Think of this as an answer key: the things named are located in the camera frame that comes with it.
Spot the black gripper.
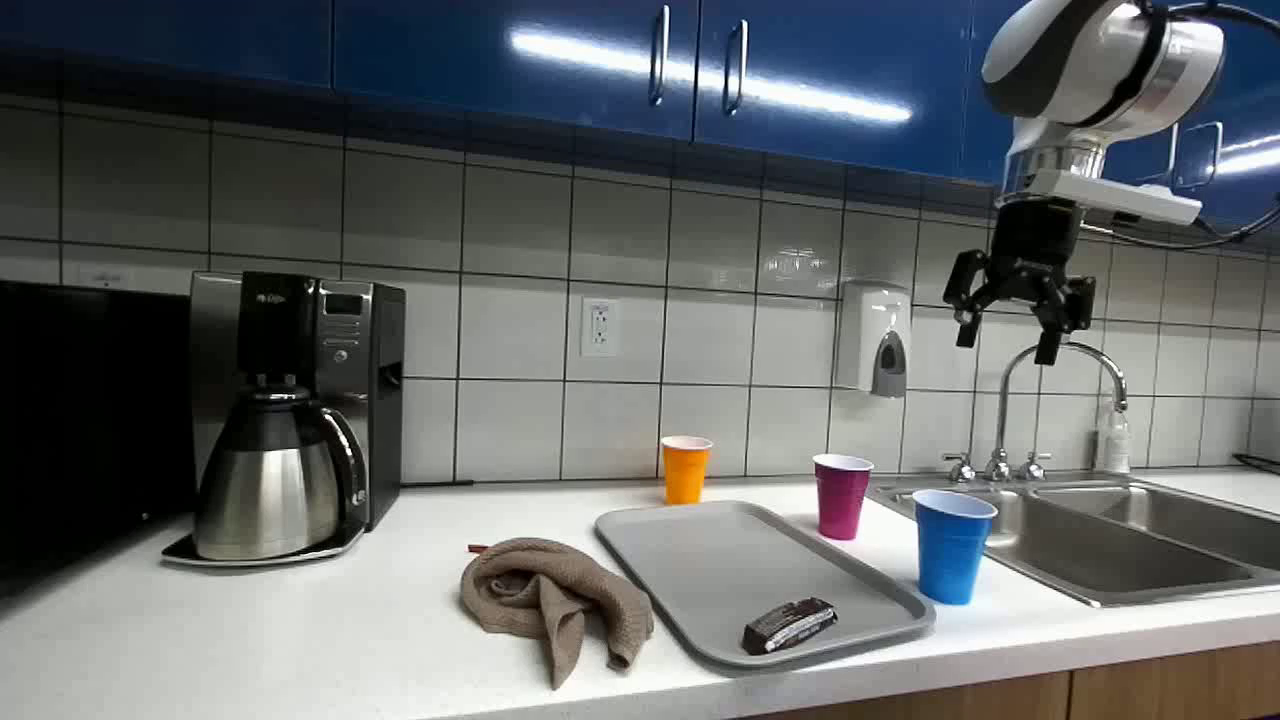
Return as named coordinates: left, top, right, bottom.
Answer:
left=938, top=195, right=1099, bottom=367

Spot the blue plastic cup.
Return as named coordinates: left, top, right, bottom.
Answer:
left=911, top=484, right=1000, bottom=606

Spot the magenta plastic cup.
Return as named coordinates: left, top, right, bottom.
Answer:
left=810, top=452, right=874, bottom=542

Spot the orange plastic cup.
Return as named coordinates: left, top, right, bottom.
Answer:
left=661, top=430, right=714, bottom=509

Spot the grey plastic tray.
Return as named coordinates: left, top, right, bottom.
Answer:
left=590, top=498, right=934, bottom=677

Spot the chrome gooseneck faucet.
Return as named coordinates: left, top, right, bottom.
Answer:
left=990, top=336, right=1131, bottom=484

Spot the clear soap bottle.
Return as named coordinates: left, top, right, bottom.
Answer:
left=1088, top=395, right=1135, bottom=481

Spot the stainless steel double sink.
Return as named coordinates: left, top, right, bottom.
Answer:
left=870, top=469, right=1280, bottom=612

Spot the black handheld object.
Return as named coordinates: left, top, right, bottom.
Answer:
left=738, top=592, right=841, bottom=660

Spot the wooden base cabinet front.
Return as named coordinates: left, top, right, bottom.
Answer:
left=745, top=635, right=1280, bottom=720

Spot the brown cloth towel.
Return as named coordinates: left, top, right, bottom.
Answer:
left=457, top=532, right=655, bottom=693

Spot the black steel coffee maker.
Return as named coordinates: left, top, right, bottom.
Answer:
left=154, top=266, right=407, bottom=573

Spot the steel coffee carafe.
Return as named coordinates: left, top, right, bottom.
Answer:
left=193, top=386, right=367, bottom=565

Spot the black microwave oven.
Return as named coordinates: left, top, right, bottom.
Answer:
left=0, top=275, right=198, bottom=592

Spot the white wall soap dispenser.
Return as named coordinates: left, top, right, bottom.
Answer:
left=832, top=280, right=916, bottom=401

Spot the white wall outlet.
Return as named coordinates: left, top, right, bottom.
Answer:
left=574, top=290, right=622, bottom=362

